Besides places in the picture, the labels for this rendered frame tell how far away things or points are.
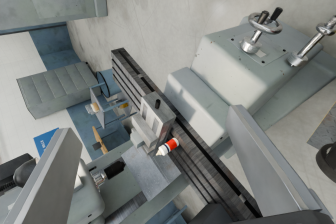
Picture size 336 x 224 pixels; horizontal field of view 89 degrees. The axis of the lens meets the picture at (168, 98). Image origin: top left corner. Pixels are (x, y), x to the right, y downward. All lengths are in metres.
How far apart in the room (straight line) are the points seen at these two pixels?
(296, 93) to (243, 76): 0.63
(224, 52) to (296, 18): 0.75
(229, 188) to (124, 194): 0.62
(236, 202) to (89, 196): 0.50
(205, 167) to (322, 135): 0.60
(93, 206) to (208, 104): 0.53
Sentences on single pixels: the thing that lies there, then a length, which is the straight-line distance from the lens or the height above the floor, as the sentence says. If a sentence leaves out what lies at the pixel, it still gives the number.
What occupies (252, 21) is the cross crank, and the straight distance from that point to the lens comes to 0.67.
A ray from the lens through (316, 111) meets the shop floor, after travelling 1.50.
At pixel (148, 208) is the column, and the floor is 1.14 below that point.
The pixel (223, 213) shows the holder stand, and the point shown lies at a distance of 0.81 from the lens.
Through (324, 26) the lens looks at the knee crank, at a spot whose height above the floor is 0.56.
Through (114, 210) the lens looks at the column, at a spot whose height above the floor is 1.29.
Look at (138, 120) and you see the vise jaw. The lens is 0.78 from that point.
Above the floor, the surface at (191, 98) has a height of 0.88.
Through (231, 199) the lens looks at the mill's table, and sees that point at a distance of 0.74.
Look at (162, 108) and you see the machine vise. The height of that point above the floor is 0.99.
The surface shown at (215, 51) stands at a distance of 0.71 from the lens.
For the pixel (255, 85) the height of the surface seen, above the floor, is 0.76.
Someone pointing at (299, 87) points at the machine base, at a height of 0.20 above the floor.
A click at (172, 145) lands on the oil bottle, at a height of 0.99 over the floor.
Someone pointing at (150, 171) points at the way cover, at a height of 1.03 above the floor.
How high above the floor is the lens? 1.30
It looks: 30 degrees down
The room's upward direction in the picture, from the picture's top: 116 degrees counter-clockwise
